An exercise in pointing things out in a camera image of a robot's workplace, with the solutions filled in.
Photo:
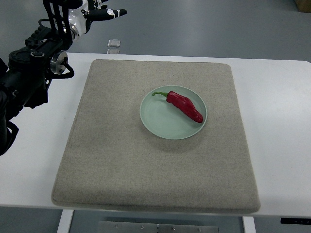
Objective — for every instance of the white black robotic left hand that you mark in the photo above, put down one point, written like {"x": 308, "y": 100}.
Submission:
{"x": 90, "y": 11}

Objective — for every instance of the red pepper with green stem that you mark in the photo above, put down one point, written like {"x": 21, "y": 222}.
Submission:
{"x": 182, "y": 103}

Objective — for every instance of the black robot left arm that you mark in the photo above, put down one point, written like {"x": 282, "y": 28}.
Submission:
{"x": 24, "y": 81}

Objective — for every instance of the light green round plate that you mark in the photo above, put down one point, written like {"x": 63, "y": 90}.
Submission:
{"x": 167, "y": 121}

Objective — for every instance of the clear floor socket cover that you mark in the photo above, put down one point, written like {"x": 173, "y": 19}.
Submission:
{"x": 114, "y": 43}

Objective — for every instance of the beige felt mat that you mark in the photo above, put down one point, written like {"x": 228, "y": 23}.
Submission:
{"x": 112, "y": 161}

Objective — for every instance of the white left table leg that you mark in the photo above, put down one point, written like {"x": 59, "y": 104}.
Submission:
{"x": 65, "y": 221}

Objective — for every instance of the white table leg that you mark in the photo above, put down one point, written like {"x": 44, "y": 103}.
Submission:
{"x": 65, "y": 221}
{"x": 248, "y": 224}

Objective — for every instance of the brown cardboard box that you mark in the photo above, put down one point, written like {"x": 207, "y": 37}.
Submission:
{"x": 303, "y": 5}

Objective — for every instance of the white right table leg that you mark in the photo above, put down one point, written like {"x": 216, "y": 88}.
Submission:
{"x": 248, "y": 224}

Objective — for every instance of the black table control panel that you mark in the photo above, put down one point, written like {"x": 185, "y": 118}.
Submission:
{"x": 295, "y": 221}

